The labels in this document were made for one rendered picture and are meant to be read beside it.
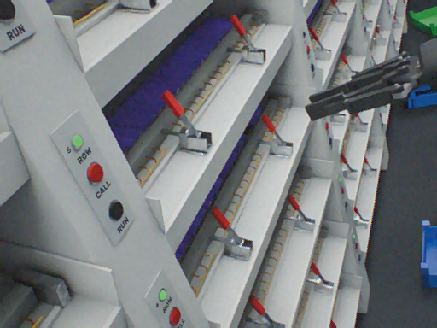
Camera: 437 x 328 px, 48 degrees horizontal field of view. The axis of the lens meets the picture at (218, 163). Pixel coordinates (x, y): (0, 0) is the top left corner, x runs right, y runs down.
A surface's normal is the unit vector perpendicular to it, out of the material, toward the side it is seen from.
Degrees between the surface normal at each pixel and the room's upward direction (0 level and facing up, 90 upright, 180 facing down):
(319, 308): 17
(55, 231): 90
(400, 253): 0
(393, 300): 0
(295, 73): 90
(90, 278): 90
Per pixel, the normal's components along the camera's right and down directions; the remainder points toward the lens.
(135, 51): 0.94, 0.17
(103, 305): -0.05, -0.79
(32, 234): -0.34, 0.58
